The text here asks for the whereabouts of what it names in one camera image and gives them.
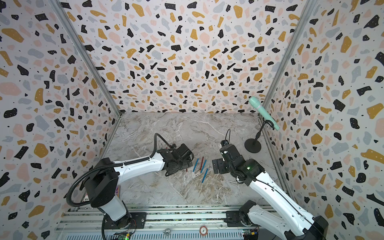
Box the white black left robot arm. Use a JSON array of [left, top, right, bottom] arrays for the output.
[[83, 144, 194, 222]]

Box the black microphone stand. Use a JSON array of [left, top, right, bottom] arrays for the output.
[[244, 120, 275, 154]]

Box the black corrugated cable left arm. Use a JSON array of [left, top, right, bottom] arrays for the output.
[[65, 132, 178, 208]]

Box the mint green microphone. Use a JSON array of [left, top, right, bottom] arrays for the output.
[[249, 97, 280, 131]]

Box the blue carving knife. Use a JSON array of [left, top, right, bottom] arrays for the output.
[[202, 168, 209, 183], [193, 158, 199, 172], [201, 160, 207, 173]]

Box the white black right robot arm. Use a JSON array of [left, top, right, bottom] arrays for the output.
[[213, 140, 329, 240]]

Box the aluminium corner post left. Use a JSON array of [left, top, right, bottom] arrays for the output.
[[48, 1, 122, 118]]

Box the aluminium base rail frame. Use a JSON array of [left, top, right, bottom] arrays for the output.
[[53, 203, 316, 240]]

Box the aluminium corner post right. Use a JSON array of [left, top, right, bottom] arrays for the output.
[[263, 0, 318, 110]]

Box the aluminium corner post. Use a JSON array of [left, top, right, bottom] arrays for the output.
[[48, 1, 122, 118], [263, 0, 318, 110]]

